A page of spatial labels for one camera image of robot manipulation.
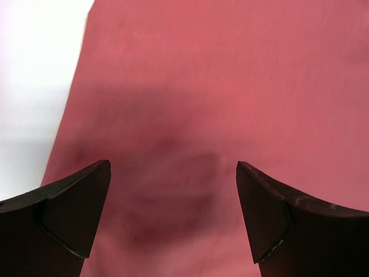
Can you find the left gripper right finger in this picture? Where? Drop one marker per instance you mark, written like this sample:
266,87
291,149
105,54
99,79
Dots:
294,234

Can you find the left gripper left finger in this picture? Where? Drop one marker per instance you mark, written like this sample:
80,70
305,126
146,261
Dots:
50,230

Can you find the pink t-shirt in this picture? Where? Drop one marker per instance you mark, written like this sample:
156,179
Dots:
175,93

